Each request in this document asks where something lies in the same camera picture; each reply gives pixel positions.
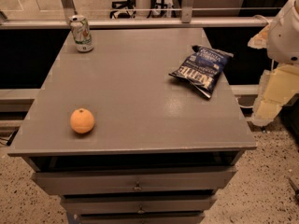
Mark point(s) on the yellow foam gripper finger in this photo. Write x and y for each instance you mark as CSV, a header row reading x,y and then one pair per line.
x,y
276,88
259,41

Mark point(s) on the blue Kettle chip bag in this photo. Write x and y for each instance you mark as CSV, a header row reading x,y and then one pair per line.
x,y
203,68

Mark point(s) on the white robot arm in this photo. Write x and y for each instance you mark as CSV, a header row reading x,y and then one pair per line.
x,y
280,38

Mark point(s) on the green white 7up can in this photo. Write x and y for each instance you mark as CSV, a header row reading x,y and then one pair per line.
x,y
81,33

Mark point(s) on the grey drawer cabinet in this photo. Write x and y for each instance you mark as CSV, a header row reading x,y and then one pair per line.
x,y
144,118

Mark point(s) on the top grey drawer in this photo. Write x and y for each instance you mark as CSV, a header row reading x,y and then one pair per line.
x,y
130,181

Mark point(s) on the grey drawer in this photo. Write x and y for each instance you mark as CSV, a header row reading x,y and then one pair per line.
x,y
139,204
130,181
149,218

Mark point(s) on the black office chair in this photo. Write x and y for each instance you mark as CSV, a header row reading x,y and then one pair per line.
x,y
122,2

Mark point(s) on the bottom grey drawer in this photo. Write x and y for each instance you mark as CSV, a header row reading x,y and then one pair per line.
x,y
149,218

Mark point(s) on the orange fruit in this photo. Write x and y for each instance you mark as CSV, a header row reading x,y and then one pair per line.
x,y
82,120

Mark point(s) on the middle grey drawer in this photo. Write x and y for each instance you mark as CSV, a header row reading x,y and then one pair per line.
x,y
139,204

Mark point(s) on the metal railing frame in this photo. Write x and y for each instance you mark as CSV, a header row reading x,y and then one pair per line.
x,y
45,14

